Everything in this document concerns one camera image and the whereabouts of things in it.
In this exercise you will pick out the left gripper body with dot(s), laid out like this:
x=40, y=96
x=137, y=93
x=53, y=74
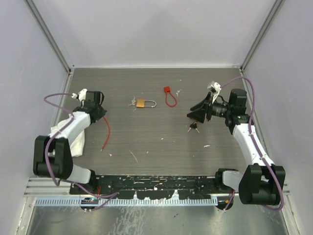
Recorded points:
x=101, y=112

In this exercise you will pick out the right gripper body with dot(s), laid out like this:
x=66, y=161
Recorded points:
x=209, y=109

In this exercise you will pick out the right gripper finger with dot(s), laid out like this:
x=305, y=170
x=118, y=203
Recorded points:
x=199, y=105
x=198, y=114

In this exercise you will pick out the black keys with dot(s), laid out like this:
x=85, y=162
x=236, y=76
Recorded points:
x=193, y=126

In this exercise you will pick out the brass padlock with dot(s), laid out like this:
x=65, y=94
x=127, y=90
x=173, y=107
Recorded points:
x=142, y=103

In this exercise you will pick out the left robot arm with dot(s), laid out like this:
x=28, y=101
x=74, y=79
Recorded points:
x=52, y=155

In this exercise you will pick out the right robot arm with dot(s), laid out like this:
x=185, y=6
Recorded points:
x=262, y=182

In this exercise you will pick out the white cloth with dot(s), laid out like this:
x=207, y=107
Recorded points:
x=77, y=145

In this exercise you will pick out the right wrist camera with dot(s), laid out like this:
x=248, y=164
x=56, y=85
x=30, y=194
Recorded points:
x=215, y=88

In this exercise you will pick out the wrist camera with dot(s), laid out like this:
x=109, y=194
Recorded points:
x=215, y=88
x=80, y=96

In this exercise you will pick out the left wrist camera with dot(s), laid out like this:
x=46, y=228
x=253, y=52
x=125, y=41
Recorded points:
x=80, y=96

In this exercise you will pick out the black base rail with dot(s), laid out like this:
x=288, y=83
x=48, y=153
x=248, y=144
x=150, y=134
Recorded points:
x=158, y=187

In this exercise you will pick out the slotted cable duct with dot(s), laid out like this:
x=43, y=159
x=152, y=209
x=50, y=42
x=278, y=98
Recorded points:
x=89, y=202

